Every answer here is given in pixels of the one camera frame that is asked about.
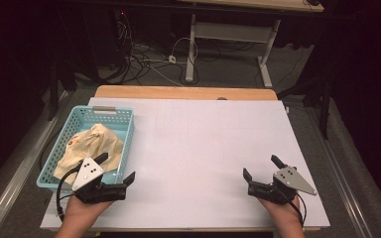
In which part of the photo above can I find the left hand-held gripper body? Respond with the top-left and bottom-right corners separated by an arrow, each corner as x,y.
70,157 -> 128,204

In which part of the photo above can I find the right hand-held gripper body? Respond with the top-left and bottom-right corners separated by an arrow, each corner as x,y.
247,165 -> 318,205

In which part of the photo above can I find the cream cloth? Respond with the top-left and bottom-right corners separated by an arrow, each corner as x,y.
53,123 -> 125,185

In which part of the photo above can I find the light blue plastic basket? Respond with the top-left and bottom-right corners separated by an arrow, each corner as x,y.
36,104 -> 136,192

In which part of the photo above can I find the person's left hand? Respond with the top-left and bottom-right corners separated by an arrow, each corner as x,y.
63,194 -> 115,231

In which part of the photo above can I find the person's right hand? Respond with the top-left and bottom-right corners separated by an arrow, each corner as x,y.
257,194 -> 304,229

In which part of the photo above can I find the white paper sheet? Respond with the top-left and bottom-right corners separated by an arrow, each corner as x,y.
40,96 -> 331,230

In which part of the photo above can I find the wooden table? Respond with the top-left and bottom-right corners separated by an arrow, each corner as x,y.
93,84 -> 279,101

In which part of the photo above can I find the black cable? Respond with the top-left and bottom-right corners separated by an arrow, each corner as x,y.
279,184 -> 308,229
56,160 -> 84,223

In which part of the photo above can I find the tangle of floor cables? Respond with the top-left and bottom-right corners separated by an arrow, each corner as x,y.
112,9 -> 259,87

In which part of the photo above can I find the white metal desk frame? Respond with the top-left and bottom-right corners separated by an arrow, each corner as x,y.
185,13 -> 282,89

